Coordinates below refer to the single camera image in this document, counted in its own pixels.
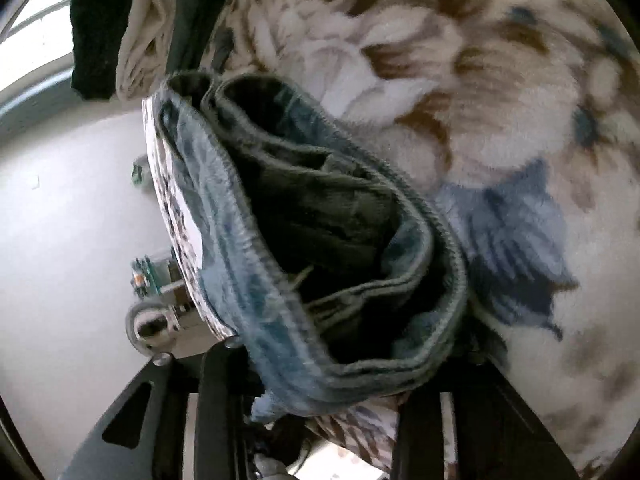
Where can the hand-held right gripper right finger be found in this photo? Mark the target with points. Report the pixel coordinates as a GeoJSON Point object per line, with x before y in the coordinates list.
{"type": "Point", "coordinates": [470, 410]}

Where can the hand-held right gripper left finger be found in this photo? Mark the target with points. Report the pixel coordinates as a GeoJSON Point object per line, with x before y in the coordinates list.
{"type": "Point", "coordinates": [216, 400]}

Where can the blue denim pants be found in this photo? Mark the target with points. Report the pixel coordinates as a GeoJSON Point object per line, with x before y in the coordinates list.
{"type": "Point", "coordinates": [320, 240]}

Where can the cream knitted cloth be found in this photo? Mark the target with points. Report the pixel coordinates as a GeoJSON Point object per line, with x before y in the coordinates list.
{"type": "Point", "coordinates": [145, 35]}

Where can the black cloth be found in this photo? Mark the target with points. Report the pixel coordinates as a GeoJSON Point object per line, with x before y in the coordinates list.
{"type": "Point", "coordinates": [97, 25]}

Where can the dark green cloth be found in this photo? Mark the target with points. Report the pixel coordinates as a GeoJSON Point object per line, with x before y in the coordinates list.
{"type": "Point", "coordinates": [200, 15]}

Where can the floral printed blanket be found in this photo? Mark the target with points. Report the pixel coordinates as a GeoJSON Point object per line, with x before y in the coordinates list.
{"type": "Point", "coordinates": [450, 110]}

